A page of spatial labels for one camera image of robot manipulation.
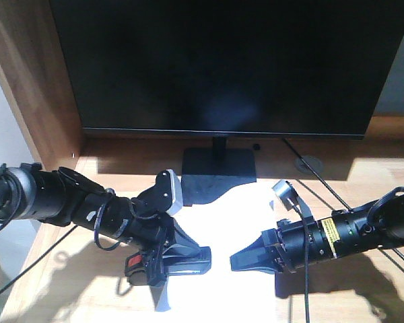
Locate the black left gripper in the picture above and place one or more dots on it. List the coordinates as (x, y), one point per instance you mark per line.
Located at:
(116, 220)

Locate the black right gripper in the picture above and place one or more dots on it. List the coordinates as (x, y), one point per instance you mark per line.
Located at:
(280, 249)

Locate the white paper sheet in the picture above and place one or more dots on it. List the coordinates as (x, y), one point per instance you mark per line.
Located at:
(227, 225)

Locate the black stapler with orange tab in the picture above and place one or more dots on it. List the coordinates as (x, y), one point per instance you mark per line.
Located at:
(181, 254)

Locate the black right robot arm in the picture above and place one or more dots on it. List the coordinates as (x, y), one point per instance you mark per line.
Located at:
(377, 224)

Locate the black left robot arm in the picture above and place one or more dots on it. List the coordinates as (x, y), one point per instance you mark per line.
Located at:
(64, 196)

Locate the wooden desk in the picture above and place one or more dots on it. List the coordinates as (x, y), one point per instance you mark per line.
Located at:
(207, 173)

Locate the black monitor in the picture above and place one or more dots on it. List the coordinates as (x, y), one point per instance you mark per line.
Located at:
(228, 68)

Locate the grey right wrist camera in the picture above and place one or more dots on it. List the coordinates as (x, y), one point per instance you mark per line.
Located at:
(291, 200)

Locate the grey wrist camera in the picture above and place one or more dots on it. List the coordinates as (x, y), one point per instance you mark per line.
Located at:
(170, 190)
(291, 200)

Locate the grey desk cable grommet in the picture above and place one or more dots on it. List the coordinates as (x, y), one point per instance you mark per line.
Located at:
(307, 160)

